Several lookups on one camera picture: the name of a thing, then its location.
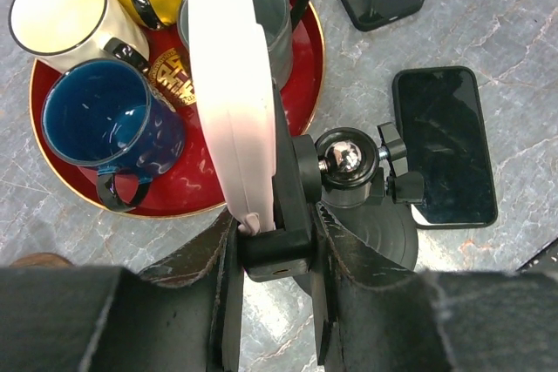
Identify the black phone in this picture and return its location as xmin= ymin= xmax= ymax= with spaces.
xmin=391 ymin=66 xmax=498 ymax=229

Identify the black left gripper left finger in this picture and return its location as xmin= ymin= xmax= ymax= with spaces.
xmin=1 ymin=212 xmax=243 ymax=371

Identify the black round-base phone stand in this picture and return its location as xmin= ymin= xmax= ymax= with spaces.
xmin=240 ymin=91 xmax=424 ymax=288

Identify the round red tray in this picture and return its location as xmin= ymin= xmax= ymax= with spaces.
xmin=29 ymin=5 xmax=325 ymax=218

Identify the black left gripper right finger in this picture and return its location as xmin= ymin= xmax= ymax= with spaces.
xmin=311 ymin=205 xmax=557 ymax=371

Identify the cream ceramic mug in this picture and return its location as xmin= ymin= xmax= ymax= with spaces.
xmin=8 ymin=0 xmax=150 ymax=73

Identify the grey-green ceramic mug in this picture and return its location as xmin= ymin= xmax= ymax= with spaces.
xmin=177 ymin=0 xmax=310 ymax=92

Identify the small gold brown ornament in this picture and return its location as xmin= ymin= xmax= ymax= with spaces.
xmin=148 ymin=48 xmax=196 ymax=108

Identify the dark blue mug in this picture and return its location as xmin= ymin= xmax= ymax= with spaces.
xmin=42 ymin=58 xmax=187 ymax=213

